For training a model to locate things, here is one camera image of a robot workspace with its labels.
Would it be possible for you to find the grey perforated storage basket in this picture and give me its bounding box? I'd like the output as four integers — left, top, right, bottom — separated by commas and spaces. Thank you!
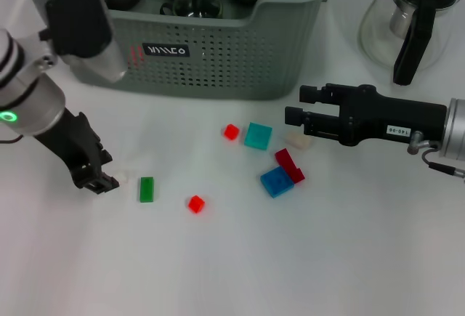
22, 0, 339, 100

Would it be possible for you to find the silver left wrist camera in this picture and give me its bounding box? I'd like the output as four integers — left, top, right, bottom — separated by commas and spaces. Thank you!
38, 0, 128, 83

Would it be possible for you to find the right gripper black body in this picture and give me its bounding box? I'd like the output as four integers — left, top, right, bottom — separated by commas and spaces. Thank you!
337, 84, 448, 147

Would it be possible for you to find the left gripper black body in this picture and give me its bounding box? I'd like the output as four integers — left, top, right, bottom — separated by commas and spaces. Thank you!
34, 108, 103, 188

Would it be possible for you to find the right gripper cable with connector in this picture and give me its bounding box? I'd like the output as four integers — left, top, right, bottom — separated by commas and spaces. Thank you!
406, 130, 465, 182

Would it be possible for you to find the blue square toy brick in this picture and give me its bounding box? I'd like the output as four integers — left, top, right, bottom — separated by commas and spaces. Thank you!
260, 165, 296, 199

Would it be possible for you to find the glass carafe with black handle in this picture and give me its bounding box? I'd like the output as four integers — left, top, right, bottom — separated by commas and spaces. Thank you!
359, 0, 459, 86

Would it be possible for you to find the white toy brick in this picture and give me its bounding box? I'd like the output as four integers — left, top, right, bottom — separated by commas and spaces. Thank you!
285, 131, 314, 150
110, 169, 130, 185

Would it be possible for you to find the dark red long toy brick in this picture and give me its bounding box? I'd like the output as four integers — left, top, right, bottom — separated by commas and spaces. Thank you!
275, 147, 306, 185

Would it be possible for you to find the teal square toy brick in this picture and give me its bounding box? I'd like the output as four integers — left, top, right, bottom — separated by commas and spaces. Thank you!
243, 122, 274, 151

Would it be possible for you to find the green toy brick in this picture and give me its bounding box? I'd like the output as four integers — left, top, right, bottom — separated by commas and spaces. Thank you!
139, 177, 156, 203

